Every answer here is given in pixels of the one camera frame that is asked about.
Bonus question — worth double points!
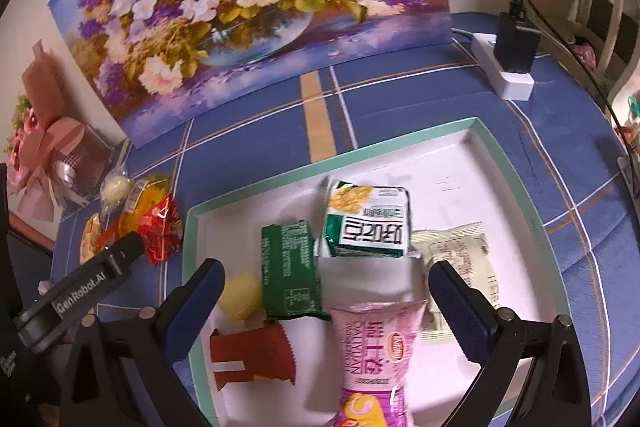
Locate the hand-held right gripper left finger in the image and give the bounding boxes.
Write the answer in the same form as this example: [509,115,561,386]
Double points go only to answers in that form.
[60,257,227,427]

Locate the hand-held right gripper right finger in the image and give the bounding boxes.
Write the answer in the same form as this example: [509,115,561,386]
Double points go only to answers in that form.
[427,260,598,427]

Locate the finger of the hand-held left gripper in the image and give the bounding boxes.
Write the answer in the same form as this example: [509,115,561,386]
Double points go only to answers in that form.
[97,232,144,283]

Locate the orange cracker packet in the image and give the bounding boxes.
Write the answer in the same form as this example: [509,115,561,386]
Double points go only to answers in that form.
[79,212,108,265]

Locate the pale yellow candy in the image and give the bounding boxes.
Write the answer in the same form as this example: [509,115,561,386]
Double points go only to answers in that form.
[216,272,263,322]

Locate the shiny red snack packet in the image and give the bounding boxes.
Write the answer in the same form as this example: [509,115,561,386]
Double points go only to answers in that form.
[136,196,183,265]

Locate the cream snack packet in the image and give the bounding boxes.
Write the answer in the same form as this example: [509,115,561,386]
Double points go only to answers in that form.
[410,222,501,345]

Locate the round pastry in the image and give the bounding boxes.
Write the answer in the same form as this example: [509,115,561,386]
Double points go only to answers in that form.
[100,174,132,208]

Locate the red white-striped snack packet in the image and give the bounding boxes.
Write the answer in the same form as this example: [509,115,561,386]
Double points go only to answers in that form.
[209,322,297,393]

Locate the pink snack packet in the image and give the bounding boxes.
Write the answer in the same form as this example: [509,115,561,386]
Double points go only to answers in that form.
[330,298,430,427]

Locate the dark green snack packet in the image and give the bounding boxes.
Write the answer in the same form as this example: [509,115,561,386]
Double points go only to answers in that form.
[261,219,332,323]

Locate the green and white snack packet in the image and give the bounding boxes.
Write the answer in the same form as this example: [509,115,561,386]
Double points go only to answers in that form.
[317,177,413,260]

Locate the teal-edged white cardboard tray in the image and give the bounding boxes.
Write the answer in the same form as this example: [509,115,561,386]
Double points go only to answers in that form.
[181,117,573,427]

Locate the pink flower bouquet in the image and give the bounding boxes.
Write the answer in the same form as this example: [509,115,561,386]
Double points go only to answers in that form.
[5,39,128,223]

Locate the blue checked tablecloth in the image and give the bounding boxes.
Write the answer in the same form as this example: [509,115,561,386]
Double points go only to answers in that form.
[50,11,640,427]

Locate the white power strip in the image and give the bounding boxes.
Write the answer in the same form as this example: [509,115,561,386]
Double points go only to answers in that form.
[470,32,535,102]

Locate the black charger plug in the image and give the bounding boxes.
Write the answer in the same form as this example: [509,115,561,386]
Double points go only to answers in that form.
[495,0,542,75]

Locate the white wooden chair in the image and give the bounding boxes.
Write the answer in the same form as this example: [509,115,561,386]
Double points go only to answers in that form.
[565,0,640,108]

